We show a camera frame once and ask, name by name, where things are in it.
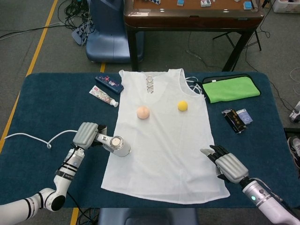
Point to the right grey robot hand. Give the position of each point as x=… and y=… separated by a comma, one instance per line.
x=230, y=167

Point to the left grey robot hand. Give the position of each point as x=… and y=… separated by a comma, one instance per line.
x=85, y=136

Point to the white handheld steamer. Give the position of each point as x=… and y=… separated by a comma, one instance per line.
x=119, y=150

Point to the white sleeveless shirt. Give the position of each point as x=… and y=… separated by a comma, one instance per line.
x=164, y=131

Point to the white toothpaste tube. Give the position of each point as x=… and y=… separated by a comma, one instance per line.
x=102, y=95

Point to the dark teal table cover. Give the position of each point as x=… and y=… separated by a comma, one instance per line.
x=58, y=100

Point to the black gold-lettered packet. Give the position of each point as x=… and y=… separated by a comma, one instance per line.
x=235, y=123

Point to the small blue-grey packet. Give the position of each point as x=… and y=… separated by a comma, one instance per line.
x=246, y=116

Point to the navy printed carton box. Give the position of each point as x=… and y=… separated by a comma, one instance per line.
x=109, y=84

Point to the peach foam ball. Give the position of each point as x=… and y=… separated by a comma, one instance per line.
x=143, y=113

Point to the grey pink sneaker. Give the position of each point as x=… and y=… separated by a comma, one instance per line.
x=294, y=152

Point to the black trouser leg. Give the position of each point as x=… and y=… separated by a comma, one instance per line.
x=291, y=133

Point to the green microfiber cloth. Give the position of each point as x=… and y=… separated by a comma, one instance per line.
x=229, y=90

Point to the yellow foam ball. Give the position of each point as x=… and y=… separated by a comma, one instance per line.
x=182, y=106

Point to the grey power strip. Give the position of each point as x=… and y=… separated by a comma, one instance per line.
x=78, y=35

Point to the blue standing machine body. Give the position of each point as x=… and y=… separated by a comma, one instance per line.
x=110, y=37

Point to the blue-white snake cube puzzle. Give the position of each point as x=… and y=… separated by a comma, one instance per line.
x=151, y=2

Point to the brown mahjong table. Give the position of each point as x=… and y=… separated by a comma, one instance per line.
x=192, y=20

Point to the blue mahjong tile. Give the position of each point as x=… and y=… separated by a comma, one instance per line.
x=180, y=2
x=246, y=4

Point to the white-faced mahjong tiles pair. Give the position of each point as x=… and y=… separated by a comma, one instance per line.
x=204, y=2

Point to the white storage box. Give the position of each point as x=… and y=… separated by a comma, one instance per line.
x=284, y=5

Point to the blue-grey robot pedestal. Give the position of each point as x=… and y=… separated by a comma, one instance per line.
x=145, y=216

